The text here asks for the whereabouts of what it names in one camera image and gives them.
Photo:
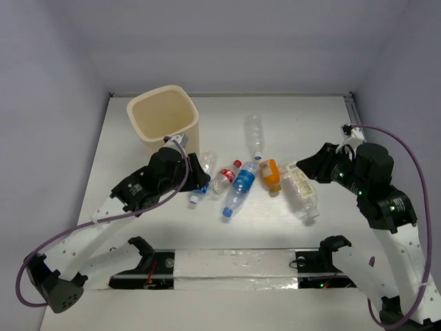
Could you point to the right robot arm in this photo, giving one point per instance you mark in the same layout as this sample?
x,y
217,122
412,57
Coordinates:
x,y
411,301

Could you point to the aluminium table edge rail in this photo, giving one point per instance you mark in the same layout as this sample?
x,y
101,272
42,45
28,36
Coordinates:
x,y
351,108

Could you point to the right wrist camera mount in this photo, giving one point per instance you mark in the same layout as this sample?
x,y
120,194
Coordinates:
x,y
353,137

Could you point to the blue label water bottle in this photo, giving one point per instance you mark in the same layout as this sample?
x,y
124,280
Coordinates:
x,y
240,188

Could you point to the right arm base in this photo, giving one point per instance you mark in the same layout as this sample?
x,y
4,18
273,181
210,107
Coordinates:
x,y
315,267

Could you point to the silver tape strip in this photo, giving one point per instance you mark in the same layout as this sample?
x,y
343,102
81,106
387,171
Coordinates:
x,y
234,270

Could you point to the clear bottle white cap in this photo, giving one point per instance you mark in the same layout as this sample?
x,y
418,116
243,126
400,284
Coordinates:
x,y
254,135

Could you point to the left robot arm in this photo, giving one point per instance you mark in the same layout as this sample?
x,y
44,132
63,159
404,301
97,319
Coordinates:
x,y
68,263

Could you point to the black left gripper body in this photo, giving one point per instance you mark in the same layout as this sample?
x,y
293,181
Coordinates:
x,y
189,171

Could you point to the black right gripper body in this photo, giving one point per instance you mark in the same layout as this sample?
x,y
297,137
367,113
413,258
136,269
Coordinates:
x,y
342,172

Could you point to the cream plastic bin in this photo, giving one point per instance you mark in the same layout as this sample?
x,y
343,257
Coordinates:
x,y
164,111

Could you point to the red label cola bottle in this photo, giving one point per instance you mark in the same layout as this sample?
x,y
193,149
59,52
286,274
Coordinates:
x,y
225,177

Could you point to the orange juice bottle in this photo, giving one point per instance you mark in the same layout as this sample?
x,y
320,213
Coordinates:
x,y
271,175

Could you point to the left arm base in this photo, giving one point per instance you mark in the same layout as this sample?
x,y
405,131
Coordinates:
x,y
154,269

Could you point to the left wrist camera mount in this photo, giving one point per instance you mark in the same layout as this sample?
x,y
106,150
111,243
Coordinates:
x,y
176,140

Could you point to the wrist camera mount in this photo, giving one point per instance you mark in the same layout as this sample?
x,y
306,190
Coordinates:
x,y
176,140
353,137

